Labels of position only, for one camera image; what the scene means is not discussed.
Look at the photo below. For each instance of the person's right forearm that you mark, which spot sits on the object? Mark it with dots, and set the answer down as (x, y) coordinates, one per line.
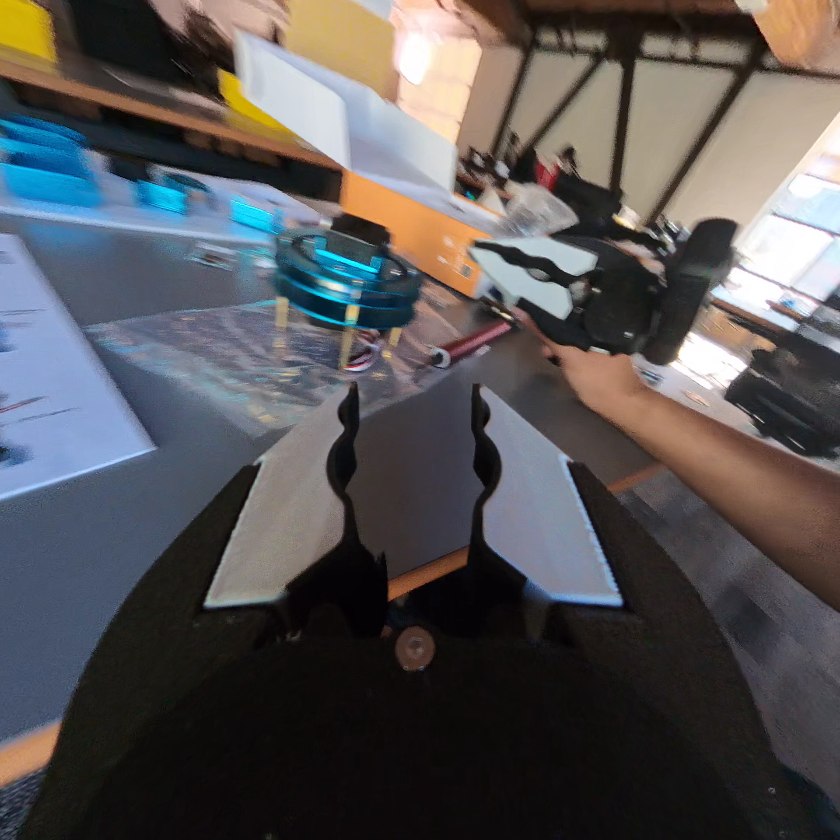
(735, 479)

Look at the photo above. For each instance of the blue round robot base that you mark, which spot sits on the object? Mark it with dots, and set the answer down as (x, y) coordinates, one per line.
(341, 289)

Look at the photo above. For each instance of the black servo motor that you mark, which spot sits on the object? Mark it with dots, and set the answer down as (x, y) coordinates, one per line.
(358, 233)

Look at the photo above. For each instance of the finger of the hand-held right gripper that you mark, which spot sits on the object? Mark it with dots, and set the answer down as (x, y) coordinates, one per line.
(558, 253)
(538, 295)

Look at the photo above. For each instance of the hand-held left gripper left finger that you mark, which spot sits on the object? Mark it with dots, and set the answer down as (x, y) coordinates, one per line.
(282, 518)

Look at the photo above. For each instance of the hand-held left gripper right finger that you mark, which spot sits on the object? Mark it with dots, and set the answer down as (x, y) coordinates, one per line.
(544, 518)

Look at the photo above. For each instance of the black equipment pile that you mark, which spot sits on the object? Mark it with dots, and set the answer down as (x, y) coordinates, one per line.
(787, 400)

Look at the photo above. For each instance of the clear plastic bag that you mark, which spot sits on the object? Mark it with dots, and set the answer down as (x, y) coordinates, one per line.
(262, 354)

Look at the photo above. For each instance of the wooden workbench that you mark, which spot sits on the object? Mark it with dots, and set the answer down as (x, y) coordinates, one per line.
(131, 108)

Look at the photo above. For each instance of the yellow storage bin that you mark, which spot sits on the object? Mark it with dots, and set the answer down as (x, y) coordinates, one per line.
(246, 102)
(26, 26)

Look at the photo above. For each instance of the white instruction manual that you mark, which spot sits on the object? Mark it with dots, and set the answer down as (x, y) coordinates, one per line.
(52, 367)

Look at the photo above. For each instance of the grey desk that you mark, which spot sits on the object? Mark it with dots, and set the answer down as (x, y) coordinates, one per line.
(131, 538)

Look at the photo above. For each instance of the person's right hand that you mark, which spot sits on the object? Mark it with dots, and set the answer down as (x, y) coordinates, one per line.
(594, 374)

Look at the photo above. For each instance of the cluster of blue metal brackets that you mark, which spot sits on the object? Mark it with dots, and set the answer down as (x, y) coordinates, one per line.
(46, 170)

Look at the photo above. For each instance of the white and orange cardboard box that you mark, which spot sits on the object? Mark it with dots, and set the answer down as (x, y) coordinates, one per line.
(367, 144)

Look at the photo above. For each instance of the small clear parts packet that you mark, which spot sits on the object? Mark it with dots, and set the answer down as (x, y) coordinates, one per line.
(211, 256)

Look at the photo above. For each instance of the white parts tray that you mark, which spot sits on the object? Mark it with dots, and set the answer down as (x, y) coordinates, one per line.
(118, 210)

